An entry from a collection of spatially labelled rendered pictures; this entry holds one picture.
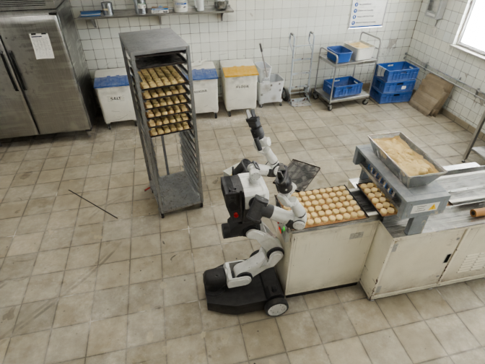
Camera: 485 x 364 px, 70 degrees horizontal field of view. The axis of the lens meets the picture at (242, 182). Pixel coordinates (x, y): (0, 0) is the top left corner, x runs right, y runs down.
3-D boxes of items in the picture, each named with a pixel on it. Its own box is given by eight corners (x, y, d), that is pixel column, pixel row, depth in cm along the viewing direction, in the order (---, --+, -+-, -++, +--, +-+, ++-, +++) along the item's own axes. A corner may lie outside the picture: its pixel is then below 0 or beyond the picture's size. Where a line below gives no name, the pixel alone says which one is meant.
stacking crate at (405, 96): (398, 93, 657) (400, 82, 645) (409, 102, 626) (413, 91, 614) (368, 95, 649) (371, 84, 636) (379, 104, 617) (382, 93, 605)
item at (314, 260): (341, 258, 338) (361, 186, 283) (358, 287, 311) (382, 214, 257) (273, 270, 326) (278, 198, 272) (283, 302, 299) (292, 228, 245)
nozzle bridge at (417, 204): (382, 174, 307) (392, 141, 286) (434, 231, 250) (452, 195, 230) (348, 178, 301) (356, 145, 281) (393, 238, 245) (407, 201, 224)
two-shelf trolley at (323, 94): (351, 92, 659) (363, 29, 591) (369, 105, 616) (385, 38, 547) (311, 98, 637) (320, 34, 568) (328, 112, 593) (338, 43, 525)
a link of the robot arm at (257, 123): (251, 115, 250) (257, 129, 255) (242, 120, 246) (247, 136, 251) (263, 114, 241) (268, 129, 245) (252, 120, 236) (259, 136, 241)
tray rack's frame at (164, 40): (205, 207, 392) (191, 45, 284) (161, 219, 376) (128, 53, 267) (189, 176, 438) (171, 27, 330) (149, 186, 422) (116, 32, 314)
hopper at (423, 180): (395, 146, 279) (400, 131, 271) (441, 188, 236) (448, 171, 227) (363, 150, 274) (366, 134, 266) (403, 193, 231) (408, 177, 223)
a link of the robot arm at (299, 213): (299, 206, 207) (311, 225, 218) (299, 194, 214) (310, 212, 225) (283, 211, 211) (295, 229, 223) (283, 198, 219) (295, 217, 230)
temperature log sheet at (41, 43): (55, 58, 441) (47, 32, 422) (55, 58, 439) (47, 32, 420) (37, 58, 437) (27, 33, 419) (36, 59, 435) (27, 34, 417)
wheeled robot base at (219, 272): (208, 325, 280) (206, 301, 259) (201, 274, 320) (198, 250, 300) (284, 310, 290) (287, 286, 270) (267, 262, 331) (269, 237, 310)
